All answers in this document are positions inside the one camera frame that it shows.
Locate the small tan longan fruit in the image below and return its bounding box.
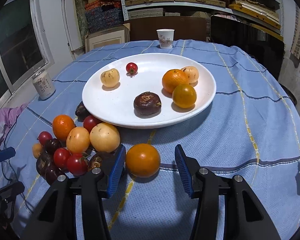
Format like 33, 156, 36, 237
32, 143, 45, 159

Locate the dark chestnut pile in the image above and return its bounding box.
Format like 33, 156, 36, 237
36, 152, 53, 177

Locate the dark purple plum front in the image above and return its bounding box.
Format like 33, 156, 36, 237
44, 165, 65, 185

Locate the dark purple plum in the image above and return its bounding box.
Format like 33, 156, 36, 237
44, 165, 65, 185
44, 138, 62, 155

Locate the red tomato pile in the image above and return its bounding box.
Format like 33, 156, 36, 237
53, 147, 71, 170

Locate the small orange citrus fruit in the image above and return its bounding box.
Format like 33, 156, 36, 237
125, 144, 161, 178

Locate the red tomato with stem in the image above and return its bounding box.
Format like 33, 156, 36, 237
67, 154, 88, 176

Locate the large dark water chestnut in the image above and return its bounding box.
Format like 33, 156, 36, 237
88, 152, 117, 175

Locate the orange-yellow round fruit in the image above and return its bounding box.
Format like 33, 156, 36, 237
66, 127, 90, 154

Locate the pale yellow round fruit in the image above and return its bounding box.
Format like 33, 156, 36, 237
89, 122, 120, 153

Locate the pink cloth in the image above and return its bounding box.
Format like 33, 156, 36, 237
0, 103, 28, 145

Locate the orange mandarin on table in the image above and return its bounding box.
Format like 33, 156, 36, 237
52, 114, 75, 142

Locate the white beverage can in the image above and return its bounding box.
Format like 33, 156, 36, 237
33, 69, 56, 100

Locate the yellow-orange citrus on plate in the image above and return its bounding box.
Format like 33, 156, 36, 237
172, 84, 197, 109

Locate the dark chestnut beside plate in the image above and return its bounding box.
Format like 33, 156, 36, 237
75, 102, 90, 121

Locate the dark brown water chestnut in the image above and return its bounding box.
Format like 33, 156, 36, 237
133, 92, 161, 115

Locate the pale striped melon behind mandarin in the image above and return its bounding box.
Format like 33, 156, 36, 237
181, 66, 199, 84

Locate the large orange mandarin on plate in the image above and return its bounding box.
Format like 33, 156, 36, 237
162, 69, 189, 94

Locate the white oval plate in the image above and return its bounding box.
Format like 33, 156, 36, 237
82, 53, 217, 129

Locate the pale yellow striped melon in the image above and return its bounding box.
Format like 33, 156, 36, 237
100, 68, 120, 88

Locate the small red cherry tomato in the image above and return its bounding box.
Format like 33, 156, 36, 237
126, 62, 138, 75

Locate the black chair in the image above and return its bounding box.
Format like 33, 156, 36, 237
210, 15, 285, 81

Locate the white paper cup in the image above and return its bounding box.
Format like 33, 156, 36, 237
157, 29, 174, 49

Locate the dark wooden chair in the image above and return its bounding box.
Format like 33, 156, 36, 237
127, 16, 207, 41

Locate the cardboard box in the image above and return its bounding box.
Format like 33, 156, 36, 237
85, 23, 130, 53

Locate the black cable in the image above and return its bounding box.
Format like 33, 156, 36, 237
1, 114, 23, 188

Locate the window frame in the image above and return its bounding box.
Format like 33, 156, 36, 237
0, 0, 54, 108

